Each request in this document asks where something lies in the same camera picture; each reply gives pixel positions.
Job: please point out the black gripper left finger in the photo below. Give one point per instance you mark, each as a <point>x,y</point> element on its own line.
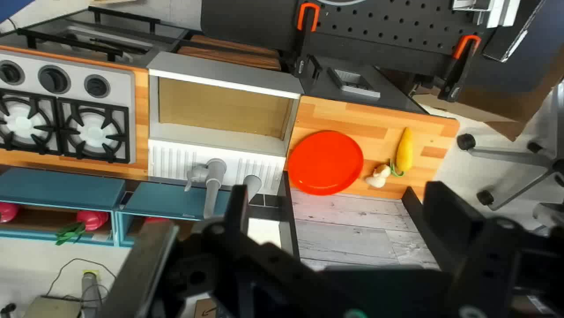
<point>239,209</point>

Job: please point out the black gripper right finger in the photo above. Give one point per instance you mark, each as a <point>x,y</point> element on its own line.
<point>451,218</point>

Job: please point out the white toy sink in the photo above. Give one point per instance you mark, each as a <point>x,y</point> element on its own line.
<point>223,151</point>

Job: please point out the office chair base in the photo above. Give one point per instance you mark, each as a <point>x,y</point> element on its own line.
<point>518,177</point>

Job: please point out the white toy garlic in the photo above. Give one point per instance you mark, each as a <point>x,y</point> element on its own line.
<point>380,176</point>

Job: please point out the whitewashed plank panel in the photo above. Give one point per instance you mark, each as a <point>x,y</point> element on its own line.
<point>359,230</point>

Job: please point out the orange round plate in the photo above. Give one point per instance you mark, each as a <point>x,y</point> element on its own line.
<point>326,163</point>

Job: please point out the black burner grate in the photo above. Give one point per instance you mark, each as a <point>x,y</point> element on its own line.
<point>121,139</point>
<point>42,144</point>

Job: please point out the pink toy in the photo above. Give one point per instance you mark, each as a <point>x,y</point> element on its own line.
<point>93,220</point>
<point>8,213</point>

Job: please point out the black bin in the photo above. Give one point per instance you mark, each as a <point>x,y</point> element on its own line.
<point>389,82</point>

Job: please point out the grey flat tray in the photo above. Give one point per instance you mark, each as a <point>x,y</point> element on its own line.
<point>356,82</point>

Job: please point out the grey bottle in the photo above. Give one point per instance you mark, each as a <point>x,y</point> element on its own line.
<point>91,292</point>

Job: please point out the green toy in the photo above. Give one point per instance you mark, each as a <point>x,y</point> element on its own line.
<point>70,236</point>

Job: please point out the black stove knob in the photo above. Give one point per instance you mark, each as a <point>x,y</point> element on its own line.
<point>98,86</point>
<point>10,73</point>
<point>54,78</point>

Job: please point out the black pegboard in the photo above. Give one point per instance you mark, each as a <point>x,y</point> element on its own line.
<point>400,24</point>

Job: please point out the beige box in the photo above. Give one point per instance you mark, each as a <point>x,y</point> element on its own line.
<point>54,308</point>

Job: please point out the black metal rack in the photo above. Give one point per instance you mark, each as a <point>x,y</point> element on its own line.
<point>118,15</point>

